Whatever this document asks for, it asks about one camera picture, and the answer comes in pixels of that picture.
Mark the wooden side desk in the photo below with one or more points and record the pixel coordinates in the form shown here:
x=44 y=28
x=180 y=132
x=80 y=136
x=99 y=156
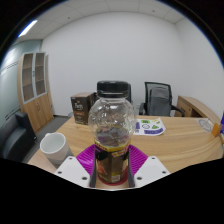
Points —
x=195 y=106

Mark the flat round red coaster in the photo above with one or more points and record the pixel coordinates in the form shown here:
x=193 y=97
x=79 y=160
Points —
x=113 y=183

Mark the grey mesh office chair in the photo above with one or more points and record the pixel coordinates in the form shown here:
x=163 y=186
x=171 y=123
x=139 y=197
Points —
x=160 y=100

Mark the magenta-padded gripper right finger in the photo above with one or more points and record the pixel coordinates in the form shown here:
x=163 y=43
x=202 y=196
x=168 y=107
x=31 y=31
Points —
x=150 y=170

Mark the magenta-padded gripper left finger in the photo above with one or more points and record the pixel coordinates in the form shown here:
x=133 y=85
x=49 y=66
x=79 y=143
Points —
x=75 y=170

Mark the tall brown cardboard box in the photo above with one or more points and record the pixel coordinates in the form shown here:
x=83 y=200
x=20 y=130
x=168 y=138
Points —
x=80 y=108

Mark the black leather sofa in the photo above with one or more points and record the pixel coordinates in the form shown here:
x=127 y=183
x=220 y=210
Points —
x=15 y=136

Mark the round grey patterned disc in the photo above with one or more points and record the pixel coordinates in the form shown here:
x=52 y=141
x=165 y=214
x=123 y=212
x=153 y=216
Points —
x=205 y=124

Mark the clear bottle with black cap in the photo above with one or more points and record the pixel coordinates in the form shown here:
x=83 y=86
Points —
x=111 y=133

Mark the wooden cabinet with glass doors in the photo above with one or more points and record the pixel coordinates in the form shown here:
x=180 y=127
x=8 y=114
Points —
x=35 y=90

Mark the white printed sticker sheet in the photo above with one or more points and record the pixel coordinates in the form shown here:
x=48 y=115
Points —
x=150 y=126

